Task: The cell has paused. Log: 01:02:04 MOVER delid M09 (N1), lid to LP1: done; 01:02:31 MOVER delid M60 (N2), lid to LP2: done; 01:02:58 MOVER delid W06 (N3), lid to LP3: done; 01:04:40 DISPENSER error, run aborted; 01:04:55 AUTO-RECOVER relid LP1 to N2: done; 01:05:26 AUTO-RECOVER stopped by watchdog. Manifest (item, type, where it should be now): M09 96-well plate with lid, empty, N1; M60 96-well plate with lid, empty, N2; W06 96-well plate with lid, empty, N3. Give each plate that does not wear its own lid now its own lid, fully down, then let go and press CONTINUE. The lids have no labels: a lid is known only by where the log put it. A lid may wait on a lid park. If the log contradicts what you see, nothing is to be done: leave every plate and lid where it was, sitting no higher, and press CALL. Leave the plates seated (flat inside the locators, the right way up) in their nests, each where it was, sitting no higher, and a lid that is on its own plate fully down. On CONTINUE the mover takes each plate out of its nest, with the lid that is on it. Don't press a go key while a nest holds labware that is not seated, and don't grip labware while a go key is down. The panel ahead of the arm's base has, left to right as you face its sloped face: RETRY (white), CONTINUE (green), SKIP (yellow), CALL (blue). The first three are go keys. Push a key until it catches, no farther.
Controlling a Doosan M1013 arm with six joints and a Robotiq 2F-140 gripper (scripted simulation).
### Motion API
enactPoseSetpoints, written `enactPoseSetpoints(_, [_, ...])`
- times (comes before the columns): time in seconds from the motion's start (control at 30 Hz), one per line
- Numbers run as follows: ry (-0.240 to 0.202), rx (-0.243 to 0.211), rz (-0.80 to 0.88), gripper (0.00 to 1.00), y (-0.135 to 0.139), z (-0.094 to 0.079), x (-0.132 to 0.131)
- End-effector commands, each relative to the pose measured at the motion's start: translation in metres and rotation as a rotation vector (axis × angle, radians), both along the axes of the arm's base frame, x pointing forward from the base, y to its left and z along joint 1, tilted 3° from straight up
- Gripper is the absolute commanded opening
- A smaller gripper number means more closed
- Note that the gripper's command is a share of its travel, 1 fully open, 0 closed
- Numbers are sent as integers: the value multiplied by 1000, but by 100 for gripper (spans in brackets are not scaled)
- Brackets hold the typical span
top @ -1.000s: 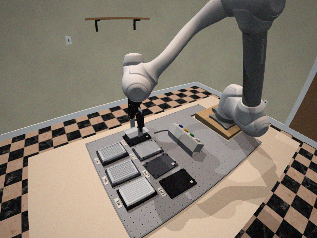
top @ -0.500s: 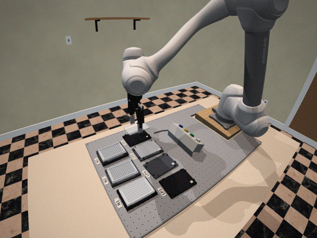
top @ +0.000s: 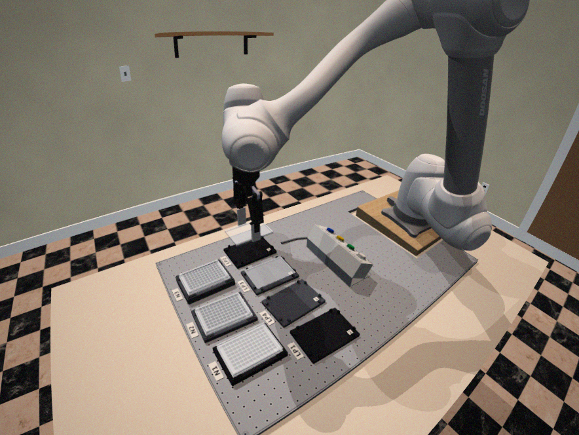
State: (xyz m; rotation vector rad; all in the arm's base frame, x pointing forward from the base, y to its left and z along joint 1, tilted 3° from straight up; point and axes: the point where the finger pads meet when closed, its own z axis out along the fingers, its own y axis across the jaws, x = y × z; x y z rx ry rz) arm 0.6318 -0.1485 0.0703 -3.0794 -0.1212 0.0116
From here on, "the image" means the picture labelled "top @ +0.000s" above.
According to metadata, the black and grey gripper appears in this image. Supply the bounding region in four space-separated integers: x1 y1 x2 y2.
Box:
233 167 264 242

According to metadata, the white button panel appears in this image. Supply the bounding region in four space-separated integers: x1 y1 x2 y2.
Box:
281 224 373 287

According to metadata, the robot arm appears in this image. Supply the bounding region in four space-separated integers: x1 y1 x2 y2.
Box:
221 0 530 251

